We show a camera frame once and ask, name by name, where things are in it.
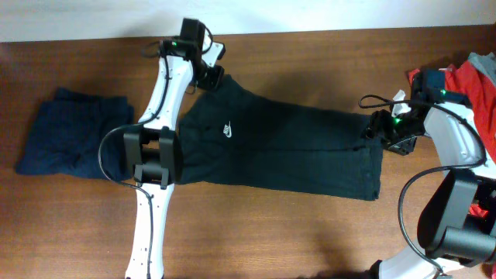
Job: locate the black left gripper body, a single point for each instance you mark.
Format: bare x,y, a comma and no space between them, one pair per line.
206,75

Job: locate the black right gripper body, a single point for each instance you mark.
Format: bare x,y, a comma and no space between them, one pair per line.
400,132

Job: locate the dark green t-shirt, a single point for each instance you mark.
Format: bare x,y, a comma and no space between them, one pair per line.
232,136

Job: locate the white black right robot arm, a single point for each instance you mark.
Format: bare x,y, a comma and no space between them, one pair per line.
456,228

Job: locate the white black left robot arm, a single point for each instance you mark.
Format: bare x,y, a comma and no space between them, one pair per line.
152,147

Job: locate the red garment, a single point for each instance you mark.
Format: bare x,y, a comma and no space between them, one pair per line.
472,97

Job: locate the grey garment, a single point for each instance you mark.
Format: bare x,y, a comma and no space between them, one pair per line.
484,65

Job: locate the folded navy blue garment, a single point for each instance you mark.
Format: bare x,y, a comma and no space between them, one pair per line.
67,132

